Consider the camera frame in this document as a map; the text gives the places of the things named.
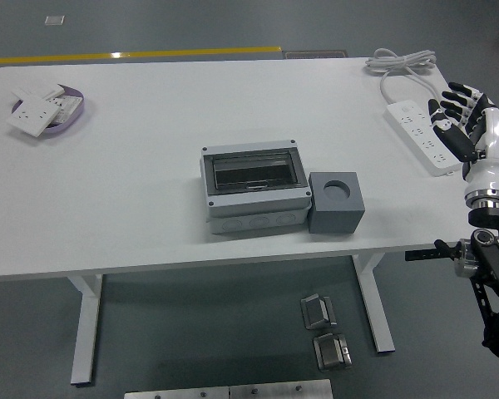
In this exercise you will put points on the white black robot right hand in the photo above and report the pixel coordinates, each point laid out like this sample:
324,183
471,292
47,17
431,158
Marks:
492,141

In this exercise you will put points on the grey electrical box clear lid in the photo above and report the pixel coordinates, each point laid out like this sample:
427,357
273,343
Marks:
253,203

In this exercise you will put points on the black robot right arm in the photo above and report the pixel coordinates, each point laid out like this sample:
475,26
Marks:
495,257

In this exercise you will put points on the grey cube with round hole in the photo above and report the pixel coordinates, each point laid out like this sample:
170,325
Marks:
337,217

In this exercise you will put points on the white power strip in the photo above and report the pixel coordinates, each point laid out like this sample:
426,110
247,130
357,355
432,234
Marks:
411,120

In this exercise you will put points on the black table control panel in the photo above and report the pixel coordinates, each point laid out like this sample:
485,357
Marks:
420,254

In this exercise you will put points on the white table leg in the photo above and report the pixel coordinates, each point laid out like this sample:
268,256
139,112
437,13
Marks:
378,316
85,332

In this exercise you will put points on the open metal block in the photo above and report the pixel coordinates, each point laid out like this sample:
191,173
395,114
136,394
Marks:
318,311

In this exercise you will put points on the closed metal block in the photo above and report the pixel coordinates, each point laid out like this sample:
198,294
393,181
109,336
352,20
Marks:
332,352

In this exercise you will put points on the yellow floor tape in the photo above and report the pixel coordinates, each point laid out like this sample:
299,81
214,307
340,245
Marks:
149,54

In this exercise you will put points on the purple oval tray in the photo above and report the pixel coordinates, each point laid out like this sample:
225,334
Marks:
75,114

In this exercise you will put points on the small printed socket panel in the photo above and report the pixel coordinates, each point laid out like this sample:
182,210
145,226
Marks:
66,106

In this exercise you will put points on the small clear floor plate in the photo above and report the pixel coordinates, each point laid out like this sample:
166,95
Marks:
54,20

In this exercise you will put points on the large white socket panel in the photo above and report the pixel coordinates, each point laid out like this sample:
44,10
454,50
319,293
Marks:
31,116

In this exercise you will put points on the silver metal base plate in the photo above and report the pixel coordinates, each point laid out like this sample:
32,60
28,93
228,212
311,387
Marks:
228,391

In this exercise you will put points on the plain white switch panel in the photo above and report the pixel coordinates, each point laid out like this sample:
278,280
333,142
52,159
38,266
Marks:
35,89

